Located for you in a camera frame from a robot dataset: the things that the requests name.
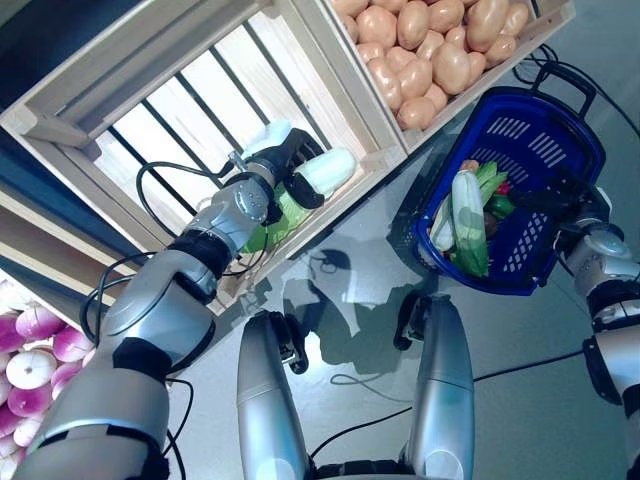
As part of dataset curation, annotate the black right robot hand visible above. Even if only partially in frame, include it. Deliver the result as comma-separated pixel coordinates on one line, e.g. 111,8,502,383
509,167,614,236

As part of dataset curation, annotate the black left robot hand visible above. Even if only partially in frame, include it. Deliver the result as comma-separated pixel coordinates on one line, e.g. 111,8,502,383
239,118,334,211

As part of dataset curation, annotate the napa cabbage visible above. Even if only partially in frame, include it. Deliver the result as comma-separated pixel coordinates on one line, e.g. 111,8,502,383
242,148,357,254
449,169,490,277
428,160,509,250

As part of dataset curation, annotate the blue plastic shopping basket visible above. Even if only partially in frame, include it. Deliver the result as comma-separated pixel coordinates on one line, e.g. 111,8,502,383
414,87,607,297

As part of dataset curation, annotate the green bell pepper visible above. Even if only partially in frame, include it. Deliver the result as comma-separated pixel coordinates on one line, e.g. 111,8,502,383
487,194,514,219

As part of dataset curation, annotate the brown potato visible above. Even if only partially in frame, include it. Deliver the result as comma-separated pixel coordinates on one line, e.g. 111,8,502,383
397,97,436,131

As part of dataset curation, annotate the wooden potato crate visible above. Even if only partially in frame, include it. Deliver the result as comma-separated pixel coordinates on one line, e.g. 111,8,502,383
294,0,576,154

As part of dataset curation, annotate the slatted wooden cabbage crate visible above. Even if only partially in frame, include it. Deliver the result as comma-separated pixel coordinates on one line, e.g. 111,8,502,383
0,0,409,317

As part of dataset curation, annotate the silver right robot leg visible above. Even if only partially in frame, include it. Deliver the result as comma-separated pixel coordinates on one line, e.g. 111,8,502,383
394,294,476,480

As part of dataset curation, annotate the silver robot leg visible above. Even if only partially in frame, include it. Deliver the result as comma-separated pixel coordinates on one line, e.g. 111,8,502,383
235,309,314,480
394,294,476,480

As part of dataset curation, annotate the silver left robot leg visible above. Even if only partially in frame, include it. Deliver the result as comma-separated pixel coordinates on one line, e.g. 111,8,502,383
235,309,314,480

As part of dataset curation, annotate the wooden display shelf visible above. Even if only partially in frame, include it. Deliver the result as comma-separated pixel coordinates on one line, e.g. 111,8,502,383
0,0,166,321

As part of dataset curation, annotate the pile of purple turnips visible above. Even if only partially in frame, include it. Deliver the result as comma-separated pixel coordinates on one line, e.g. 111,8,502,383
0,267,101,480

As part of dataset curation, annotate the purple white turnip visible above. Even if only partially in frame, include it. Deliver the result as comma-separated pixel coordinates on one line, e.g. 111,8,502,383
14,305,66,339
52,325,96,364
4,348,59,389

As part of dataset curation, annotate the black basket handle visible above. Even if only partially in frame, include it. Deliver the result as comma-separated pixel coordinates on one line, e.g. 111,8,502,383
529,62,599,119

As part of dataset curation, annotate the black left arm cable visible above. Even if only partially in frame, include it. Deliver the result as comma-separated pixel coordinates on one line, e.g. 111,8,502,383
79,159,239,351

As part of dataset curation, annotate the long black floor cable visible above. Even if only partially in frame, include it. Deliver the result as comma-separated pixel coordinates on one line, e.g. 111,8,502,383
307,349,589,459

